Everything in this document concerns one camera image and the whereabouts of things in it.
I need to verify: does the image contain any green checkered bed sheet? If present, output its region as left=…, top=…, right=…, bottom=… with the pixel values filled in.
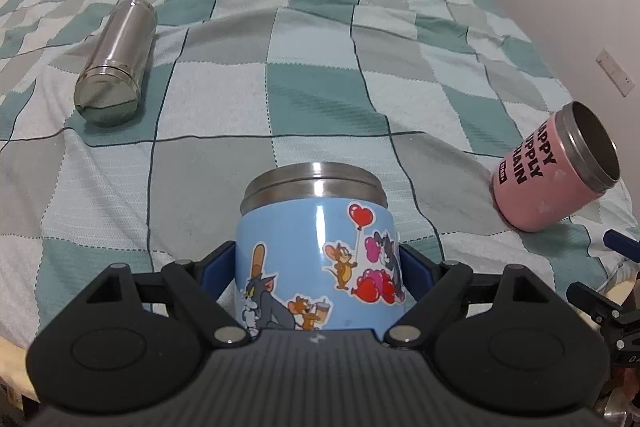
left=1, top=0, right=639, bottom=347

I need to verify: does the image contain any blue cartoon steel cup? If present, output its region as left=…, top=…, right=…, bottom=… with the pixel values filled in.
left=234, top=162, right=408, bottom=336

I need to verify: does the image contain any pink lettered steel cup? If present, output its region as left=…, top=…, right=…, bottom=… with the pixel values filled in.
left=491, top=101, right=620, bottom=232

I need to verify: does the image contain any white wall socket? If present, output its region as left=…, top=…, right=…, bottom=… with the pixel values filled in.
left=596, top=49, right=634, bottom=98

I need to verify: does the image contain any stainless steel thermos bottle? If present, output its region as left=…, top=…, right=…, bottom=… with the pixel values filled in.
left=74, top=0, right=156, bottom=127

